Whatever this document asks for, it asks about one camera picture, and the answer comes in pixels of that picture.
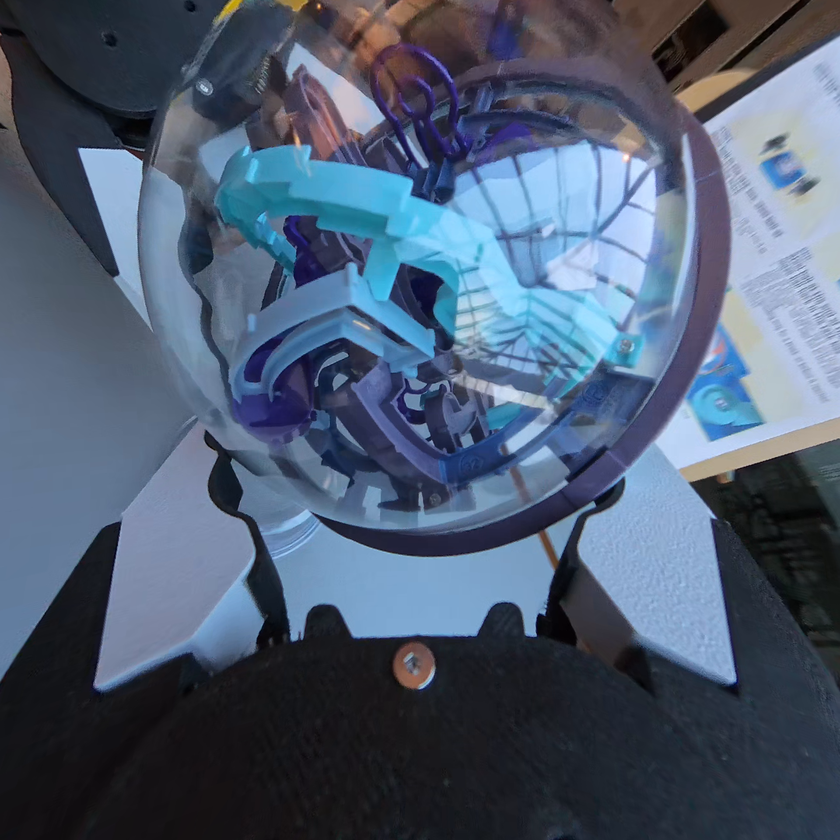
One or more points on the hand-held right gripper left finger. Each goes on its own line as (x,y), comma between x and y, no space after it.
(164,590)

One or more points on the clear plastic ball stand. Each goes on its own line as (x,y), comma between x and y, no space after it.
(292,528)

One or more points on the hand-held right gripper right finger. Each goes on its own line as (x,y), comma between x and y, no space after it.
(663,590)

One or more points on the printed paper sheet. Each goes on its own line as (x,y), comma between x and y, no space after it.
(774,249)

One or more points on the clear maze ball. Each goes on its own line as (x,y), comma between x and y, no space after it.
(426,295)

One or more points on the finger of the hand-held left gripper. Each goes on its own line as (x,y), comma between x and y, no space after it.
(72,170)

